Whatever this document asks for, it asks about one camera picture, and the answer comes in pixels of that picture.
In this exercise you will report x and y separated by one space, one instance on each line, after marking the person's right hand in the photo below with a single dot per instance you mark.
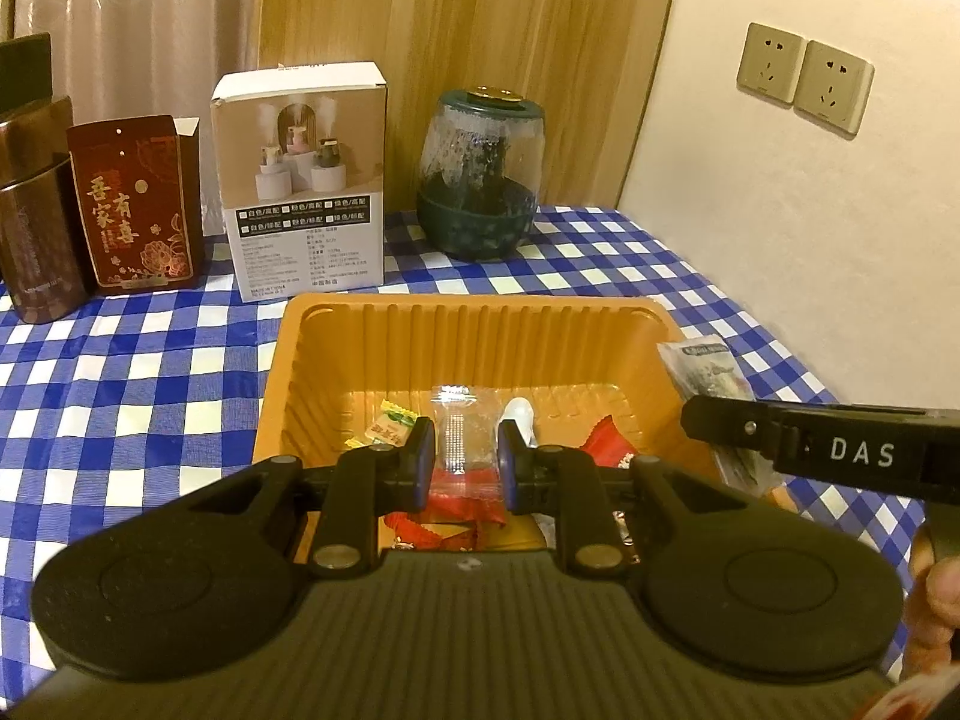
937 615

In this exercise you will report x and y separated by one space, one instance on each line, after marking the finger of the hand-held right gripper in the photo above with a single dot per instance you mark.
735 427

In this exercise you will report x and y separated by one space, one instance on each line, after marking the glass jar with green base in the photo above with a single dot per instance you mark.
480 217

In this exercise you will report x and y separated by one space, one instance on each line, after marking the red white printed bag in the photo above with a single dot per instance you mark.
915 701

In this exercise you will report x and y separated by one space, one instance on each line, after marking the beige wall socket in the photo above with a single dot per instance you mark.
771 64
834 88

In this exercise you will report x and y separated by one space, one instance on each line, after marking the large red snack packet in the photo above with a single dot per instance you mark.
469 501

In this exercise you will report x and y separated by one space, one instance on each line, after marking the white snack packet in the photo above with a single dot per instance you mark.
519 414

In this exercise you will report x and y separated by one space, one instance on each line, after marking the clear snack packet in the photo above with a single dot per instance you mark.
457 435

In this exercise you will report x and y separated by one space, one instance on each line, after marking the brown metal canister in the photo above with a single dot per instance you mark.
37 240

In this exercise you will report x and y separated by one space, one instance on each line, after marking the red white-label snack packet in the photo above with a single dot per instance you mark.
609 444

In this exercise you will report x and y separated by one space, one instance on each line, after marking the yellow green candy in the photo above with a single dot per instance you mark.
390 426

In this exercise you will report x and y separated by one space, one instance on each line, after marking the orange plastic tray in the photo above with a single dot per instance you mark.
337 360

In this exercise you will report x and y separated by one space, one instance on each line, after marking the red dark-print snack packet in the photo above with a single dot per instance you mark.
420 532

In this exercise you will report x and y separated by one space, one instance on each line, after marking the blue white checked tablecloth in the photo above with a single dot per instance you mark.
150 405

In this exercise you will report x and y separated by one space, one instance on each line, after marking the black flat panel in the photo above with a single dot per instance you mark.
22 75

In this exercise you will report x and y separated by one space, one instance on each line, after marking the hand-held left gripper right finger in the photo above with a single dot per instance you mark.
508 465

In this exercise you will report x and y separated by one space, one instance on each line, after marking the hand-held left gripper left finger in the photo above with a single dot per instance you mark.
426 465

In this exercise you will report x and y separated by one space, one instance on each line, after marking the grey printed sachet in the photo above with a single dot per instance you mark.
705 371

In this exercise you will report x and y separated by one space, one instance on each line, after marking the white product box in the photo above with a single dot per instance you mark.
300 255

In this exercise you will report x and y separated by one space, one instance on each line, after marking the dark red gold-print box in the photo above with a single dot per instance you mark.
127 187

